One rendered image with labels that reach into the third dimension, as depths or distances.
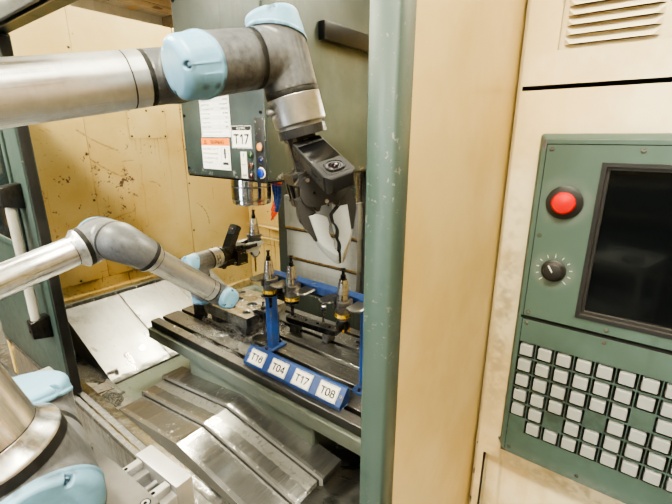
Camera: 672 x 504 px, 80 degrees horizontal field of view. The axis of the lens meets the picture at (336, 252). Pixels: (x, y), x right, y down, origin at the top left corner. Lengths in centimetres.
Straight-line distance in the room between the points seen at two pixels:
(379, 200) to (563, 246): 46
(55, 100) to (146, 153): 198
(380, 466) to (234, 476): 83
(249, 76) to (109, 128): 198
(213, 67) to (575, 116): 62
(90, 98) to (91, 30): 193
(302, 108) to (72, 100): 28
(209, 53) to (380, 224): 28
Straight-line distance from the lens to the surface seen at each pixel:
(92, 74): 61
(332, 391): 134
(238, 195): 163
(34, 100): 60
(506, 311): 96
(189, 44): 53
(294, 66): 58
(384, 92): 48
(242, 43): 55
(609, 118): 86
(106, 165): 248
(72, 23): 251
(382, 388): 58
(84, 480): 56
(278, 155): 133
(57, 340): 175
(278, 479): 140
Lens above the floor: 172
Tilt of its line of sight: 16 degrees down
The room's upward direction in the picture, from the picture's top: straight up
